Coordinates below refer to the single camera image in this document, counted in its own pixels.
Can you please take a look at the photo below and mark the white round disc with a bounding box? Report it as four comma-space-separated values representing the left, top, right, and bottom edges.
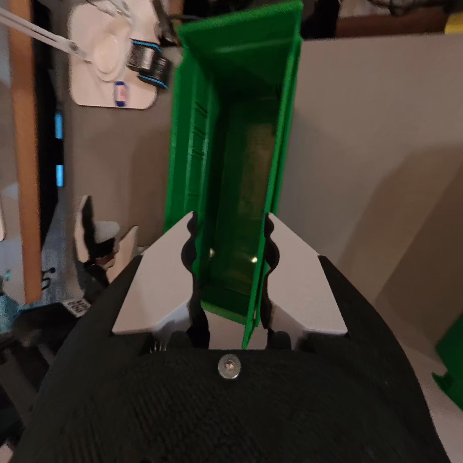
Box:
90, 31, 131, 82

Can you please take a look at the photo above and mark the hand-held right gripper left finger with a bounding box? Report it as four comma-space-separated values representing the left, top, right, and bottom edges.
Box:
111, 211, 203, 337

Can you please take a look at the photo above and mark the grey table with wooden edge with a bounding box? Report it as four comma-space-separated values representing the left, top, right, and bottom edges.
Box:
7, 0, 43, 305

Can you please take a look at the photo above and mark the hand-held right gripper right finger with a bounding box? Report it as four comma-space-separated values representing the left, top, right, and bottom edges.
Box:
260, 213, 349, 340

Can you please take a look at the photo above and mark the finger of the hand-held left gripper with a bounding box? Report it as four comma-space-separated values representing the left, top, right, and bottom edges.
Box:
108, 226, 140, 283
73, 195, 96, 263

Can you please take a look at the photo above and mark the green plastic bin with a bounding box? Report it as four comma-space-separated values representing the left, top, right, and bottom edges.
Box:
163, 0, 304, 349
432, 318, 463, 413

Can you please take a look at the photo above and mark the black camera battery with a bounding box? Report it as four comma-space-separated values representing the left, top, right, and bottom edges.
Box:
127, 38, 162, 73
138, 56, 173, 89

